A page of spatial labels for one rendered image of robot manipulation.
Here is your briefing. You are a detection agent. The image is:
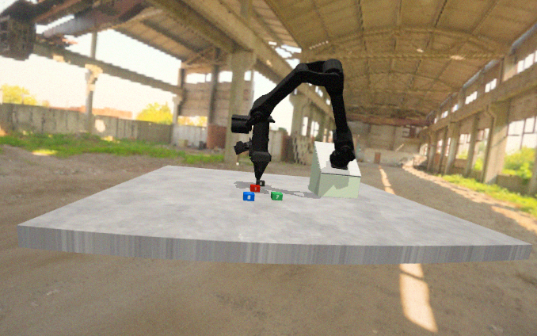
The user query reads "green block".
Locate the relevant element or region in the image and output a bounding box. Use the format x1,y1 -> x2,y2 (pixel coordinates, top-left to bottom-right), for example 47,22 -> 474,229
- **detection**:
271,192 -> 283,200

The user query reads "blue block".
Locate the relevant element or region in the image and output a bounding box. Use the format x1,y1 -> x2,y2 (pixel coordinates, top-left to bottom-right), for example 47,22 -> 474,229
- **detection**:
243,192 -> 255,201

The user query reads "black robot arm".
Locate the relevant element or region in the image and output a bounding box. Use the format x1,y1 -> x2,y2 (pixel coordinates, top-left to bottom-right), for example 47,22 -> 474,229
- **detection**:
230,59 -> 356,170

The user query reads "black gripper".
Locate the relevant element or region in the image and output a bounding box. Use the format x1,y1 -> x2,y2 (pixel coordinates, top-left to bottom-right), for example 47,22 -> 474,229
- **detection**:
249,134 -> 272,181

